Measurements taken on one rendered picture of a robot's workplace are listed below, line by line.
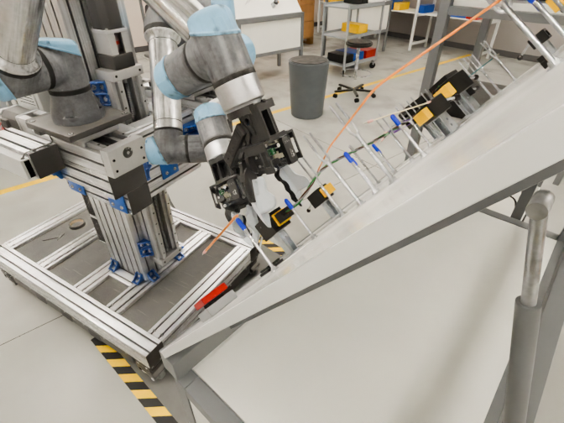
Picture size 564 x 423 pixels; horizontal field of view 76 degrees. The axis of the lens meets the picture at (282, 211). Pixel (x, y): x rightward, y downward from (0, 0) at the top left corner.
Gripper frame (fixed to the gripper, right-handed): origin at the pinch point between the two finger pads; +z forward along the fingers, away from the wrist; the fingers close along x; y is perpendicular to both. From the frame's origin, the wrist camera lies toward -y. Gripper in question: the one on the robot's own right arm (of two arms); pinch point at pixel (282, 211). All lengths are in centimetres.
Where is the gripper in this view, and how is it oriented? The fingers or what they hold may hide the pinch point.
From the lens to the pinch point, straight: 67.7
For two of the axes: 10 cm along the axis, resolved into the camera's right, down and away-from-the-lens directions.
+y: 6.3, -0.2, -7.8
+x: 6.9, -4.6, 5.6
